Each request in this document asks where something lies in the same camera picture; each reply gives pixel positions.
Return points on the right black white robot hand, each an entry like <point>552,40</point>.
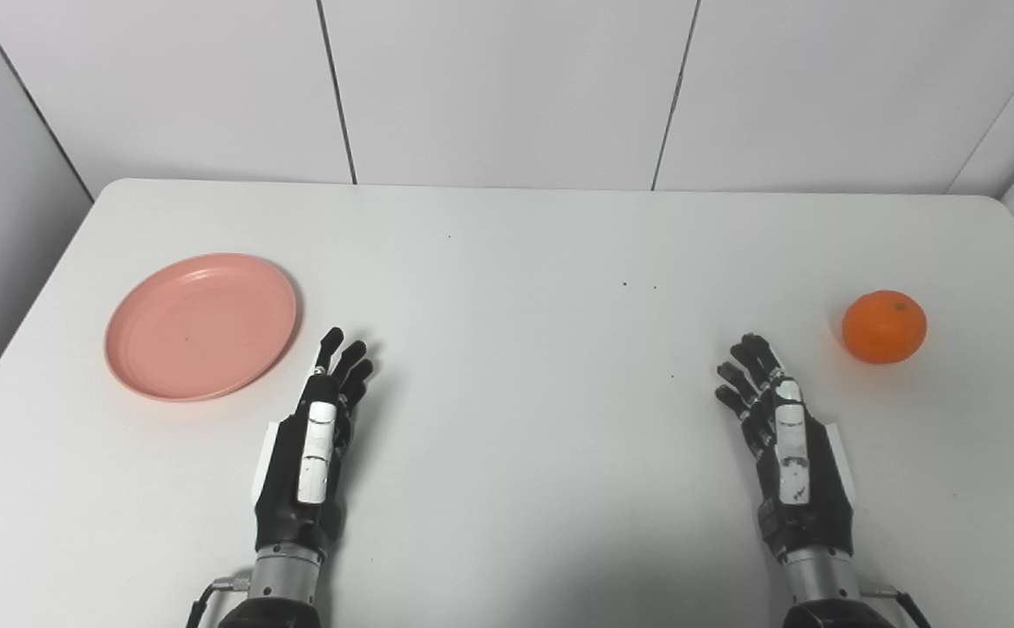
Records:
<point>812,506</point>

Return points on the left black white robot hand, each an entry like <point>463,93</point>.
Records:
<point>284,488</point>

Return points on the pink round plate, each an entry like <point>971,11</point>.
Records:
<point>200,327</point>

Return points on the orange fruit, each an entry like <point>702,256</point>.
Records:
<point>883,327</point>

